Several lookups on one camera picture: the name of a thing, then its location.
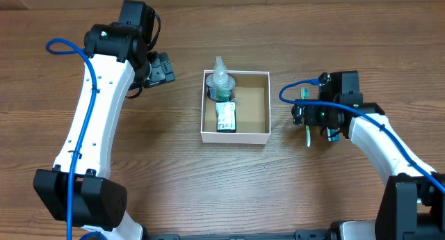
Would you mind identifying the green white toothbrush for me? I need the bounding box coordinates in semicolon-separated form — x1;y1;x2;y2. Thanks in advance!
300;87;312;147

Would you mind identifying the white teal toothpaste tube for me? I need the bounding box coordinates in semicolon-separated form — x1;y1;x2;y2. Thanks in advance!
328;134;340;142

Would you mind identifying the clear spray bottle green liquid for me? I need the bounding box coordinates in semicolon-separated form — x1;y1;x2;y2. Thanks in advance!
205;56;236;102

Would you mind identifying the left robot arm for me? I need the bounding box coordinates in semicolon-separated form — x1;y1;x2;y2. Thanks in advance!
33;0;175;239

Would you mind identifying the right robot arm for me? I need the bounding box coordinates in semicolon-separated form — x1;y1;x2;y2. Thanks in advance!
289;71;444;240

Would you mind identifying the white cardboard box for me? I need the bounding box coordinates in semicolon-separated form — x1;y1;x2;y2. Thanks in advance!
200;70;271;145

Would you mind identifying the right blue cable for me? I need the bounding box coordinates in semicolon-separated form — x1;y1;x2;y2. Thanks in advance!
278;78;445;195

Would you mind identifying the blue cable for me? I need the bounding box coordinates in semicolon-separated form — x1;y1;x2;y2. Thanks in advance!
278;78;445;195
45;38;100;240

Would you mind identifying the left blue cable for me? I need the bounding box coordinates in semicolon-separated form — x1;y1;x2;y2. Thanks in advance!
45;38;100;240

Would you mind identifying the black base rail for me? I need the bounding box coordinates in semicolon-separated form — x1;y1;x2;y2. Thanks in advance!
144;230;332;240

